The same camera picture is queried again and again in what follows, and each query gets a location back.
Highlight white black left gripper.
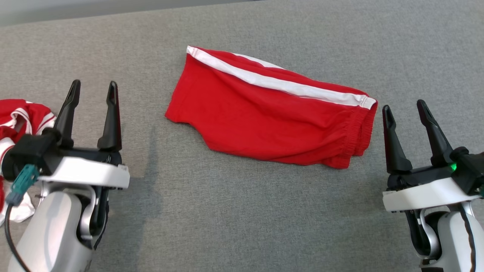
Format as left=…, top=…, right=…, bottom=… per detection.
left=38, top=79, right=130, bottom=189

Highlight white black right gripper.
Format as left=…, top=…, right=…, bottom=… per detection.
left=382, top=100, right=473, bottom=213

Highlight red white basketball jersey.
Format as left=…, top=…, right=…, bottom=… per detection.
left=0, top=99, right=57, bottom=223

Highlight red shorts with white stripe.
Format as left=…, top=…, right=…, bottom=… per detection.
left=165, top=46, right=378, bottom=169

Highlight teal cable connector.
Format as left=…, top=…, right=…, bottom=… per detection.
left=6, top=164, right=39, bottom=206

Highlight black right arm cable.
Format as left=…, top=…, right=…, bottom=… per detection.
left=459, top=212, right=477, bottom=272

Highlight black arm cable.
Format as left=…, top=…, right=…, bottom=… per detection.
left=4, top=204, right=31, bottom=272
left=459, top=212, right=477, bottom=272

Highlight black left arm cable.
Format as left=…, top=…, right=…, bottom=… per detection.
left=4, top=204, right=31, bottom=272

